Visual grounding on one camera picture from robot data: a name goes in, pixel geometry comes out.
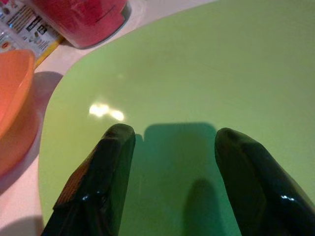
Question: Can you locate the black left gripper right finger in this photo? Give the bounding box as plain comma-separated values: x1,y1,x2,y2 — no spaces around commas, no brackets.
214,127,315,236

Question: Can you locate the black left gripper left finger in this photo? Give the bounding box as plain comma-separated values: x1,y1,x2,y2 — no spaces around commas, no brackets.
41,123,136,236

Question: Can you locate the green plate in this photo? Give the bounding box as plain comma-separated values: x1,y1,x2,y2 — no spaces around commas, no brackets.
38,0,315,236

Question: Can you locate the orange bowl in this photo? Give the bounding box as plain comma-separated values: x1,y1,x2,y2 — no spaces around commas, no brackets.
0,48,36,177

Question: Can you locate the red noodle cup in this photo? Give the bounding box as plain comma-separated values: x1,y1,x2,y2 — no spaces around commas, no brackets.
31,0,132,49

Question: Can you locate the yellow green snack bag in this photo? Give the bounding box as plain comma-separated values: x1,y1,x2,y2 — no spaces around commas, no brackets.
0,0,65,69

